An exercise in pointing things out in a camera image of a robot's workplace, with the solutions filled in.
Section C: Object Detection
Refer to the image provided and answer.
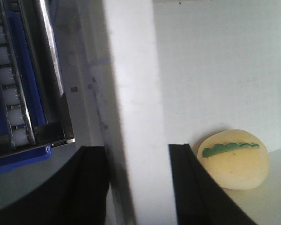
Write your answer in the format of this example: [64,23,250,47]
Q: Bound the white plastic tote box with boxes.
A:
[52,0,281,225]

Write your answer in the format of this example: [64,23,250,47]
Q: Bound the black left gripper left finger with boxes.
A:
[0,146,110,225]

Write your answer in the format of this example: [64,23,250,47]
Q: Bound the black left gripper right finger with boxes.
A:
[169,144,255,225]

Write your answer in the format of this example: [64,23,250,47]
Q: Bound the cream plush ball toy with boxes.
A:
[197,129,269,190]

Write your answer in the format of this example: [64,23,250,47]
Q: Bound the metal roller shelf rack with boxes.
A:
[0,0,75,164]

